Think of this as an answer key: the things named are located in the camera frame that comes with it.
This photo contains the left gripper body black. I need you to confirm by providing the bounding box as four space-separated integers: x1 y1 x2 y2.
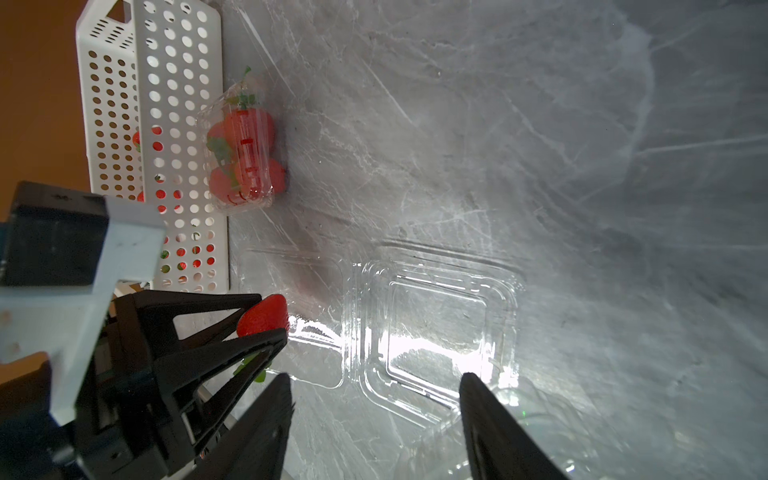
1 335 198 479

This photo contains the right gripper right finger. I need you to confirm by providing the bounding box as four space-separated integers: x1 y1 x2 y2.
459 372 566 480

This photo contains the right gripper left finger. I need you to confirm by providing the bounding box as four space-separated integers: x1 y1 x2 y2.
187 373 294 479

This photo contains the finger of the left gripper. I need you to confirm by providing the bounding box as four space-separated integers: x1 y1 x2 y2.
114 290 263 360
153 328 288 455

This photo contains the clear plastic clamshell container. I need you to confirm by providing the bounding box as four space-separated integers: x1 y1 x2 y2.
251 239 529 430
198 68 289 213

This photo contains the white perforated plastic basket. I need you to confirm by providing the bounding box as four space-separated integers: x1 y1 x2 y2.
76 1 229 294

